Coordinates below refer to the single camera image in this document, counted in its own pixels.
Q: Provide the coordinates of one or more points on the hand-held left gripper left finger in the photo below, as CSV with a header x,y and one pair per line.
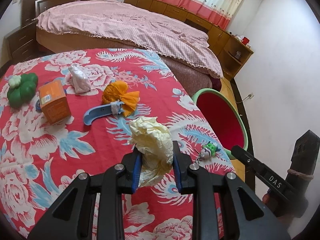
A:
x,y
137,170

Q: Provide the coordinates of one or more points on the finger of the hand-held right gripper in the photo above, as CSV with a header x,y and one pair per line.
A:
x,y
247,160

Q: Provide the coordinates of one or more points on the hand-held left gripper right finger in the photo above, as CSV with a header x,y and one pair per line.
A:
x,y
176,172

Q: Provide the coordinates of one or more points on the cream plastic bag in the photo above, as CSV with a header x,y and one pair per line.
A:
x,y
152,140

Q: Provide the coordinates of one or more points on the red bucket with green rim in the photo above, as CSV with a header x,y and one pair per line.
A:
x,y
220,120

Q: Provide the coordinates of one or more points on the blue curved plastic piece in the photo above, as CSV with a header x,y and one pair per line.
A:
x,y
100,110

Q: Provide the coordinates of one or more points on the orange plastic bag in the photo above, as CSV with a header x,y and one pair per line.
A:
x,y
115,91

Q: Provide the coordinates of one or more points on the orange carton box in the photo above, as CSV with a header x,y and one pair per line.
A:
x,y
55,105

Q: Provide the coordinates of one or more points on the white plastic bag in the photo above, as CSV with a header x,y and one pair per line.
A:
x,y
78,80

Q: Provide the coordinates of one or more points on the person's right hand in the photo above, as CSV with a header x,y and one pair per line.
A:
x,y
266,198

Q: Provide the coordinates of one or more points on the red floral printed tablecloth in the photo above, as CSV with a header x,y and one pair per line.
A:
x,y
75,142

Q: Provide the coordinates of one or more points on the wooden corner shelf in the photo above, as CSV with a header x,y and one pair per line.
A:
x,y
246,55

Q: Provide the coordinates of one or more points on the small glass jar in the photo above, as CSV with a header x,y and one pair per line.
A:
x,y
237,54

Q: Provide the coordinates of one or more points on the blue fidget spinner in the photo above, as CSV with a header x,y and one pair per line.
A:
x,y
38,105

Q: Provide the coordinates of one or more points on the small red box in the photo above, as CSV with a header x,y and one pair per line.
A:
x,y
245,41

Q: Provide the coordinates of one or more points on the green clover toy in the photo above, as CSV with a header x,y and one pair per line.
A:
x,y
22,92

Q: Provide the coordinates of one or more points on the bed with pink cover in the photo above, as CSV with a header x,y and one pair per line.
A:
x,y
125,22

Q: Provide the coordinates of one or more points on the wooden cabinet row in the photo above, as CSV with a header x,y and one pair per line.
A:
x,y
162,7

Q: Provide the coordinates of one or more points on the dark wooden nightstand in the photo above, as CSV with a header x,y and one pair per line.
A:
x,y
21,40

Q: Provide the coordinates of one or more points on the white wall socket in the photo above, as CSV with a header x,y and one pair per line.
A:
x,y
251,95

